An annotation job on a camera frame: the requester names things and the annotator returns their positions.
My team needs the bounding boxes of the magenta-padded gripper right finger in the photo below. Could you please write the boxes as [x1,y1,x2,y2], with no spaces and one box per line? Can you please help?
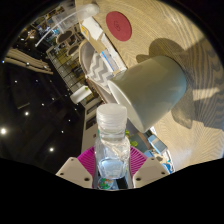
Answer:
[126,146,170,190]

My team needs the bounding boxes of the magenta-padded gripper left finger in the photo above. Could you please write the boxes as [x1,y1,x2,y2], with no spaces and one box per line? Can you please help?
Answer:
[55,146,98,190]

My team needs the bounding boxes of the clear white-capped plastic bottle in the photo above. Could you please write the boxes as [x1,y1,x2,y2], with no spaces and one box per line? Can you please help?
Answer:
[94,102,131,181]

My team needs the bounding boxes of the small light blue box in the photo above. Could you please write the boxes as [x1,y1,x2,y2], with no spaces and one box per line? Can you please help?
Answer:
[147,134,168,155]

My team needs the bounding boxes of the group of ceiling lights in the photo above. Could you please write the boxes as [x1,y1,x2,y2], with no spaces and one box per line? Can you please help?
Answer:
[0,59,74,154]

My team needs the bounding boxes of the white and green mug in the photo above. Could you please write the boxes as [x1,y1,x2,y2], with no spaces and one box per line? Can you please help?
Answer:
[107,55,188,134]

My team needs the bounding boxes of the small blue and white box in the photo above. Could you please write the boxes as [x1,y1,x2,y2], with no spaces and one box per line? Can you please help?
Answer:
[100,49,116,73]

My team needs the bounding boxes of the group of dining chairs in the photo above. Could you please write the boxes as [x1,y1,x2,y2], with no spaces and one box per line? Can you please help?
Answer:
[49,29,84,58]

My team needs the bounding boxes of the white paper napkin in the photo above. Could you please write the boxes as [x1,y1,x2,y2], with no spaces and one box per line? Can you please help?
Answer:
[81,16,104,42]

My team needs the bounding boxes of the flat round red coaster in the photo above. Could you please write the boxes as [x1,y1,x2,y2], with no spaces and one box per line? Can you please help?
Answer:
[105,10,133,42]

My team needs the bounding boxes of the grey sofa with wooden frame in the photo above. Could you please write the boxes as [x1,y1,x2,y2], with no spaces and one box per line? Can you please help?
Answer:
[78,39,118,104]

